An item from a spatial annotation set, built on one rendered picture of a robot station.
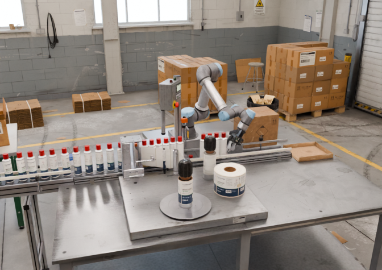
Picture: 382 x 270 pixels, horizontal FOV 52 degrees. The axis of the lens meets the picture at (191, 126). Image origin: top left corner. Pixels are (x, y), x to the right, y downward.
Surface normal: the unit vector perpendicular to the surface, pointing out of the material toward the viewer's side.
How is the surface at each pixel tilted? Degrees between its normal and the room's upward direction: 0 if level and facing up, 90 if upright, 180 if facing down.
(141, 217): 0
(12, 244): 0
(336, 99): 90
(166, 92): 90
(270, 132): 90
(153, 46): 90
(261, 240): 0
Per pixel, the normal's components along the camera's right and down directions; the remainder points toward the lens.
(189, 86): 0.40, 0.27
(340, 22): -0.92, 0.13
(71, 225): 0.00, -0.94
